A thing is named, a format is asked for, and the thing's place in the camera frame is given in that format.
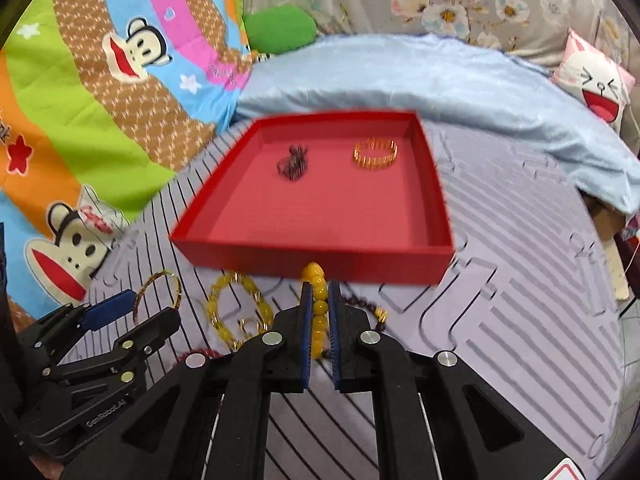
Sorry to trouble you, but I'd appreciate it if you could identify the dark red bead bracelet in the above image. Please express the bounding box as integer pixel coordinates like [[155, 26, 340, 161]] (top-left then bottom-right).
[[174, 343, 227, 369]]

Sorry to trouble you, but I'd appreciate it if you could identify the translucent yellow stone bracelet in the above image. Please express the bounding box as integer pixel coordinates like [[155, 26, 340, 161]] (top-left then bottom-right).
[[205, 271, 276, 354]]

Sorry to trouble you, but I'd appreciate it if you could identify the thin gold bangle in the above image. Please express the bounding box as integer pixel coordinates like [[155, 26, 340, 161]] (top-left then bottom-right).
[[132, 269, 183, 325]]

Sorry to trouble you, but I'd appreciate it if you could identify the dark brown bead bracelet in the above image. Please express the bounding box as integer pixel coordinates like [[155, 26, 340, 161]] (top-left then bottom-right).
[[339, 292, 391, 334]]

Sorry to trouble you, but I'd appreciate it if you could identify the orange yellow bead bracelet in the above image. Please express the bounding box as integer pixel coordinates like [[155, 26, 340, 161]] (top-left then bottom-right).
[[299, 261, 331, 361]]

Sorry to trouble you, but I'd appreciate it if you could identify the dark purple bead necklace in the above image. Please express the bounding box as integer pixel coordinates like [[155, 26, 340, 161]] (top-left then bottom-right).
[[275, 143, 309, 182]]

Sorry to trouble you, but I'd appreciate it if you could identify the gold chain bangle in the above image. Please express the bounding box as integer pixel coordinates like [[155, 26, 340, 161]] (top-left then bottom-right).
[[352, 138, 398, 170]]

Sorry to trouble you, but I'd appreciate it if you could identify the red tray box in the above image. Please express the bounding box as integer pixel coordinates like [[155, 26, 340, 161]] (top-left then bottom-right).
[[170, 110, 454, 285]]

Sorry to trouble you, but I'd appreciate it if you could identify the colourful cartoon monkey blanket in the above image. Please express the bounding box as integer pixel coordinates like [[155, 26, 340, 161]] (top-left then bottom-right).
[[1, 0, 252, 326]]

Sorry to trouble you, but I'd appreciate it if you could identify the light blue duvet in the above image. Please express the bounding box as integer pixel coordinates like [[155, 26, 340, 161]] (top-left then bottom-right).
[[234, 35, 639, 214]]

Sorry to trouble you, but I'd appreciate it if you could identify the green plush pillow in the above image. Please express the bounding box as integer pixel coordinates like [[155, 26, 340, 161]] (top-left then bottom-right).
[[243, 3, 317, 55]]

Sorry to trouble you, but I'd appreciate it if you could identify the pink cartoon face cushion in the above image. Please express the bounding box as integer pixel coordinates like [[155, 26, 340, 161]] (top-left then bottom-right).
[[551, 29, 636, 133]]

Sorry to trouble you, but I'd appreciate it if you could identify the grey floral bedsheet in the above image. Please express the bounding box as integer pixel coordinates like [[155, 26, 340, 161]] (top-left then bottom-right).
[[243, 0, 639, 75]]

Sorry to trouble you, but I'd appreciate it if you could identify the red flower gold ring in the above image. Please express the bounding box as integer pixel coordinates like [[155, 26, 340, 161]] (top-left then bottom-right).
[[236, 316, 262, 340]]

